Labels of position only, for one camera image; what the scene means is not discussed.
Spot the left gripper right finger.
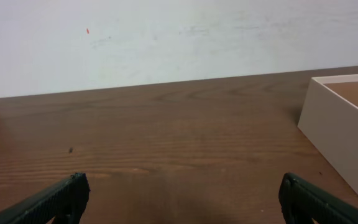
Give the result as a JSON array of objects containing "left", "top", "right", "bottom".
[{"left": 278, "top": 172, "right": 358, "bottom": 224}]

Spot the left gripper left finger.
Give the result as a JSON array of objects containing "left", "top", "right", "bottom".
[{"left": 0, "top": 173, "right": 90, "bottom": 224}]

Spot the white cardboard box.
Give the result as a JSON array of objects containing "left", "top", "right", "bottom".
[{"left": 298, "top": 74, "right": 358, "bottom": 194}]

